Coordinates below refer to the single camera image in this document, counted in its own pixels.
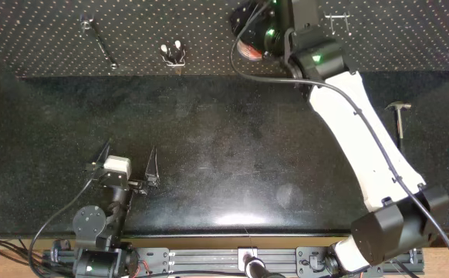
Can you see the hammer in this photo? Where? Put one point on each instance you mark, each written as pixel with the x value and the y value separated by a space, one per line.
pixel 399 123

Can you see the mounting rail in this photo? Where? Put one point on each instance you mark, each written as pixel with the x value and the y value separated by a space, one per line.
pixel 209 260

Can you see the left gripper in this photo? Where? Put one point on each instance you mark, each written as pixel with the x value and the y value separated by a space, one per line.
pixel 112 179

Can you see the black pegboard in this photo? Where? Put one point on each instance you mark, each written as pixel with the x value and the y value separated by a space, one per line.
pixel 55 38

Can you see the roll of blue tape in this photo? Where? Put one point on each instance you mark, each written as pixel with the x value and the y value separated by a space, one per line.
pixel 247 53

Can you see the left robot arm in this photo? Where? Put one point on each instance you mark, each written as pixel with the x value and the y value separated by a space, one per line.
pixel 89 224

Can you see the wrench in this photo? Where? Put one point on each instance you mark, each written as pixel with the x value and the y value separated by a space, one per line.
pixel 101 44

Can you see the metal hook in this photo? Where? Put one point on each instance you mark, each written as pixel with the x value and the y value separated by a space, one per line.
pixel 336 16
pixel 86 18

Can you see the black and white pliers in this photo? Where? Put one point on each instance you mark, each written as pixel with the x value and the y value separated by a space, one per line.
pixel 174 58

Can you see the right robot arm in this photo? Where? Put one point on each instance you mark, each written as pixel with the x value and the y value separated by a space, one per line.
pixel 348 127

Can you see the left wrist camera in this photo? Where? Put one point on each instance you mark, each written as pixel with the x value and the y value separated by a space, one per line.
pixel 117 164

